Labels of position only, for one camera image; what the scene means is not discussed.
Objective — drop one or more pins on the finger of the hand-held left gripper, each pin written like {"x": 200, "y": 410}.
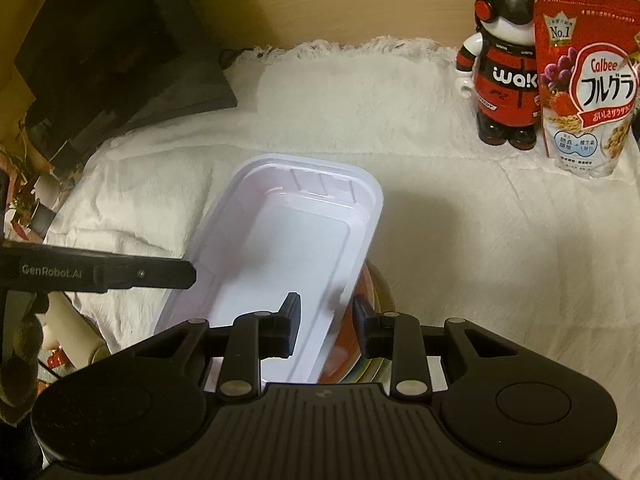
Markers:
{"x": 150, "y": 275}

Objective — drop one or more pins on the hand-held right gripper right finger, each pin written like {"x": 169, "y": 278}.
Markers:
{"x": 361, "y": 325}

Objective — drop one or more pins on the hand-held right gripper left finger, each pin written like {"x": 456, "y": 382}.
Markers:
{"x": 291, "y": 325}

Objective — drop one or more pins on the stainless steel bowl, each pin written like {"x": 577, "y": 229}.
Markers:
{"x": 384, "y": 287}

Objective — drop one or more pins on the red rectangular plastic container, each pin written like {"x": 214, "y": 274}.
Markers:
{"x": 280, "y": 230}

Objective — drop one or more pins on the pile of assorted clutter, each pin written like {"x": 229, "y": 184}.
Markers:
{"x": 30, "y": 200}

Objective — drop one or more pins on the white fluffy cloth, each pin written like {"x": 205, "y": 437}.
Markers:
{"x": 500, "y": 260}

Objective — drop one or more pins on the black monitor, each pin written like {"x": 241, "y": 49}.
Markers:
{"x": 125, "y": 50}

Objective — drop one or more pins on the panda figure in red suit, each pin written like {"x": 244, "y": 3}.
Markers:
{"x": 505, "y": 90}

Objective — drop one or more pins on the red cereal bag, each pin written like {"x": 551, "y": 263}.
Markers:
{"x": 585, "y": 85}

